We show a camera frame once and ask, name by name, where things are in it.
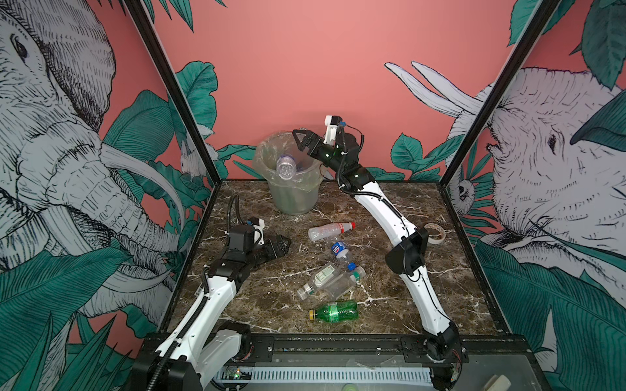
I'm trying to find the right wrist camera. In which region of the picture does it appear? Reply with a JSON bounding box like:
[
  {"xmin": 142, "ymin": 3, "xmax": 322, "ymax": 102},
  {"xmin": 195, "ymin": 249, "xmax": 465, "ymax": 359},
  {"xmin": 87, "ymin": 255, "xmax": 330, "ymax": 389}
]
[{"xmin": 324, "ymin": 115, "xmax": 344, "ymax": 147}]

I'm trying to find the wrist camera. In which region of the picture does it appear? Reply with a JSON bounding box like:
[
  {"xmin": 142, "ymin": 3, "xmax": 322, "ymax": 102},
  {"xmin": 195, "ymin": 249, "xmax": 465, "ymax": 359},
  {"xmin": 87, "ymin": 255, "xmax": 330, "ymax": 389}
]
[
  {"xmin": 228, "ymin": 218, "xmax": 265, "ymax": 252},
  {"xmin": 324, "ymin": 115, "xmax": 344, "ymax": 147}
]

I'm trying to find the green bottle yellow cap front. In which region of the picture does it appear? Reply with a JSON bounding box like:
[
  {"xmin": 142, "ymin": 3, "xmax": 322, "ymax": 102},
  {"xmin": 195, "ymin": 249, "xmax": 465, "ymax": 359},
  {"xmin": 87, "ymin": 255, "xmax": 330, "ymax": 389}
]
[{"xmin": 309, "ymin": 301, "xmax": 359, "ymax": 324}]

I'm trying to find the black corner post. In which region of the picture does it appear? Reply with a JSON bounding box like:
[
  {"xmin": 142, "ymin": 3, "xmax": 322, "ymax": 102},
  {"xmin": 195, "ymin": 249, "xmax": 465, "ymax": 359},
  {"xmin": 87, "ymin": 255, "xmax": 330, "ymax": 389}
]
[
  {"xmin": 438, "ymin": 0, "xmax": 561, "ymax": 188},
  {"xmin": 124, "ymin": 0, "xmax": 222, "ymax": 187}
]

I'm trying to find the clear bottle blue label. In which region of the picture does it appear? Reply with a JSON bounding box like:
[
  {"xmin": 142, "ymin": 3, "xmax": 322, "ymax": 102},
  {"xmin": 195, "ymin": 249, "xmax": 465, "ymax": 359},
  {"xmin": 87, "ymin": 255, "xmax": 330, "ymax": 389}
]
[{"xmin": 276, "ymin": 155, "xmax": 298, "ymax": 181}]

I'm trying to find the white slotted cable duct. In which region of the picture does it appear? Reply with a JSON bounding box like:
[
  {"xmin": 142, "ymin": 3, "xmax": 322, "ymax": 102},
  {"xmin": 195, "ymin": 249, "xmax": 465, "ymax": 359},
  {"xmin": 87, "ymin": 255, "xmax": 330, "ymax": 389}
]
[{"xmin": 214, "ymin": 367, "xmax": 433, "ymax": 387}]

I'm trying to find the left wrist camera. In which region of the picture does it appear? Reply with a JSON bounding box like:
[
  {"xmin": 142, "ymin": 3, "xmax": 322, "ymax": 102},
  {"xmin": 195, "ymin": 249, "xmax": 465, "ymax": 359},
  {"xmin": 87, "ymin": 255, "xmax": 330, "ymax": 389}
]
[{"xmin": 228, "ymin": 218, "xmax": 265, "ymax": 252}]

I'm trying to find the black right corner post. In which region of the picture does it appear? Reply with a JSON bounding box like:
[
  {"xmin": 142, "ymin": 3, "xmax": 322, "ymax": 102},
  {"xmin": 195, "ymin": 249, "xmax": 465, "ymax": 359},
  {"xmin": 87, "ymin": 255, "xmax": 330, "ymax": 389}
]
[{"xmin": 438, "ymin": 0, "xmax": 561, "ymax": 188}]

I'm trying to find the clear plastic bin liner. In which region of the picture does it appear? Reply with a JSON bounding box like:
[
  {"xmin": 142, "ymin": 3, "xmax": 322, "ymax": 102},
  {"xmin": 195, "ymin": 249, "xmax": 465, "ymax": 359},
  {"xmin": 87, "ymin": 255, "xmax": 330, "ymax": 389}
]
[{"xmin": 253, "ymin": 131, "xmax": 323, "ymax": 192}]

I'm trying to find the clear bottle green cap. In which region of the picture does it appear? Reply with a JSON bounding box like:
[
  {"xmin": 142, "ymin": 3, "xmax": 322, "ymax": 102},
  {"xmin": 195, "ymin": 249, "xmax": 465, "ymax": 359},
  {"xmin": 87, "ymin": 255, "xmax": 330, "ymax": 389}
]
[{"xmin": 322, "ymin": 267, "xmax": 367, "ymax": 301}]

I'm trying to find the small circuit board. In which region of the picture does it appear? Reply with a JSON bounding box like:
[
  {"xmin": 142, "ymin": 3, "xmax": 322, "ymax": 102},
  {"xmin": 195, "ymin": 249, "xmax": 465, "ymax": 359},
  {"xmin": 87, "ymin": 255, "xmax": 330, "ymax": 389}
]
[{"xmin": 221, "ymin": 367, "xmax": 254, "ymax": 382}]

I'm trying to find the roll of clear tape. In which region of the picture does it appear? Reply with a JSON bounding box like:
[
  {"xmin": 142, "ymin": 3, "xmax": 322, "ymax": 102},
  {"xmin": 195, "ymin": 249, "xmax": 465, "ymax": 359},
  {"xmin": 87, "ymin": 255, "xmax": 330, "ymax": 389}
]
[{"xmin": 424, "ymin": 223, "xmax": 447, "ymax": 245}]

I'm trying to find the clear bottle green white label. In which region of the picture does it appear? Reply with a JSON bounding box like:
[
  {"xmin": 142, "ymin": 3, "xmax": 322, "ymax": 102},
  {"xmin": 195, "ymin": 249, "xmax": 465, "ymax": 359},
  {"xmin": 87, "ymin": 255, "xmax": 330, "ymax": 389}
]
[{"xmin": 297, "ymin": 262, "xmax": 341, "ymax": 301}]

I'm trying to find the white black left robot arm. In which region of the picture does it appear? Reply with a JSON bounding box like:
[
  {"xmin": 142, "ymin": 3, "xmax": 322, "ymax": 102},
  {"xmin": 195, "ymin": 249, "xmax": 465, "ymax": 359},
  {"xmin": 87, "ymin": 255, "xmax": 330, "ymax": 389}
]
[{"xmin": 122, "ymin": 235, "xmax": 292, "ymax": 390}]

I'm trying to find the clear bottle red cap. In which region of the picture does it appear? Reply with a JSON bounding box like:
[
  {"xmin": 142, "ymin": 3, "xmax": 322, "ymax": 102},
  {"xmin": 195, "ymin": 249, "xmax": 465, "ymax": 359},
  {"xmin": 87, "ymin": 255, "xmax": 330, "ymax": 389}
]
[{"xmin": 307, "ymin": 222, "xmax": 356, "ymax": 242}]

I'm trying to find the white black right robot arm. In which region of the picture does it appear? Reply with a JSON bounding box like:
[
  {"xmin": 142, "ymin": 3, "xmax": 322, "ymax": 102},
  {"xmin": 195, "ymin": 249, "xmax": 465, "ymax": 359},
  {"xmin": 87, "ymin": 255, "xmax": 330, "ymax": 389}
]
[{"xmin": 292, "ymin": 126, "xmax": 461, "ymax": 363}]

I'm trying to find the small bottle blue label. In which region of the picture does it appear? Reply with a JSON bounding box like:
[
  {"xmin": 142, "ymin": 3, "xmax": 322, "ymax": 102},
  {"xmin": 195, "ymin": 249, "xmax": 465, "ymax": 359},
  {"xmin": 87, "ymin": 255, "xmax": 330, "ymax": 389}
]
[{"xmin": 331, "ymin": 240, "xmax": 351, "ymax": 264}]

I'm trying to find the black left corner post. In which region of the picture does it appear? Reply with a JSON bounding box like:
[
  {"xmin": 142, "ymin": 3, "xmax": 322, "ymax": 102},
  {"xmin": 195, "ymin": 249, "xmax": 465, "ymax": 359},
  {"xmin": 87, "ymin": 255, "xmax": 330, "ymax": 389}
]
[{"xmin": 124, "ymin": 0, "xmax": 222, "ymax": 187}]

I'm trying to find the black front rail frame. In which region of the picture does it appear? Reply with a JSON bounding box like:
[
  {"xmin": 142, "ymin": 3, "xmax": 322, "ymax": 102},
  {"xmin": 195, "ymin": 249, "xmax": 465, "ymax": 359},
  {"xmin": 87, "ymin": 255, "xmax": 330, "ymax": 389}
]
[{"xmin": 227, "ymin": 333, "xmax": 531, "ymax": 366}]

